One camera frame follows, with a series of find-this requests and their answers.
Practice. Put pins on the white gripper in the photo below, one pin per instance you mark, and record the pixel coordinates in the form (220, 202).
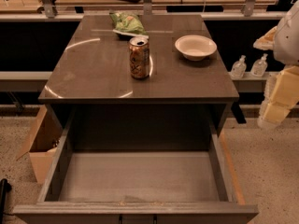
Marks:
(288, 42)

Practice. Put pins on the orange soda can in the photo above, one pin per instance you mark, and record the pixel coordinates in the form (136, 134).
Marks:
(139, 57)

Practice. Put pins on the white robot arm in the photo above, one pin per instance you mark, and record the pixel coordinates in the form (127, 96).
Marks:
(286, 41)

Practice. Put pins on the open grey top drawer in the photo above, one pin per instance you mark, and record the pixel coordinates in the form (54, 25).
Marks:
(139, 164)

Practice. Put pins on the clear sanitizer bottle right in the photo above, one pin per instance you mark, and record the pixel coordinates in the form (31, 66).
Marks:
(259, 66)

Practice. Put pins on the clear sanitizer bottle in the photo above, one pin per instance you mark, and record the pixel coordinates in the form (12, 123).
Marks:
(239, 68)
(259, 66)

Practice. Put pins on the clear sanitizer bottle left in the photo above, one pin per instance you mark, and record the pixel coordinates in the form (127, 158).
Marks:
(239, 68)

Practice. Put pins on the white bowl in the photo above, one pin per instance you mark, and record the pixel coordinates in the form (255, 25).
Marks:
(195, 47)

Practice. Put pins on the green chip bag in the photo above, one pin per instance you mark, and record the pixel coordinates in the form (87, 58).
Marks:
(127, 24)

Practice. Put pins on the cardboard box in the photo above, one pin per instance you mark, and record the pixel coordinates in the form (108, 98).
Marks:
(41, 142)

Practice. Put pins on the wooden background desk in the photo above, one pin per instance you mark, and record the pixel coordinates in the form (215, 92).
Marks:
(31, 6)

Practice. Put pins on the black object on floor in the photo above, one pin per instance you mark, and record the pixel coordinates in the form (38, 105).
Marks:
(5, 187)

